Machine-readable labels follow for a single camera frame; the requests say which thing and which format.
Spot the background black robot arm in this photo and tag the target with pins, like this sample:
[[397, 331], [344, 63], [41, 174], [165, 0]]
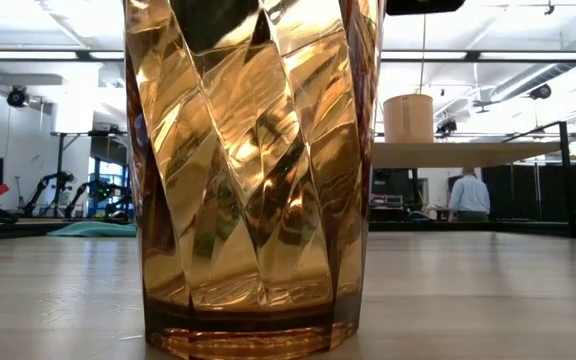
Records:
[[43, 190], [98, 192]]

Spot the wooden shelf board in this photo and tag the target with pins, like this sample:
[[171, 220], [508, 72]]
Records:
[[468, 154]]

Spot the black metal shelf leg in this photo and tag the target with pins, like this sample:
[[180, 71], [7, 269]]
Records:
[[564, 175]]

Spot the black round ceiling device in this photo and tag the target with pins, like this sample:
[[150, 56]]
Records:
[[17, 97], [540, 91]]

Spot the person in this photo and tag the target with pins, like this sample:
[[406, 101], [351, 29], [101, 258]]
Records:
[[469, 197]]

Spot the background cluttered desk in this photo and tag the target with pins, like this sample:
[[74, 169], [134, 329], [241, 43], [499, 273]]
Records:
[[393, 200]]

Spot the black room partition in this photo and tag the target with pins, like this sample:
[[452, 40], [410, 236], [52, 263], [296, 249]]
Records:
[[533, 192]]

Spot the amber faceted tumbler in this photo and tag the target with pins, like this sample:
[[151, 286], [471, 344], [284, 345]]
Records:
[[248, 175]]

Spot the background black metal stand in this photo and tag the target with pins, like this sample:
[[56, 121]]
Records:
[[59, 165]]

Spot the teal cloth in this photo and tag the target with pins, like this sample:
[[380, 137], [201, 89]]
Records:
[[93, 229]]

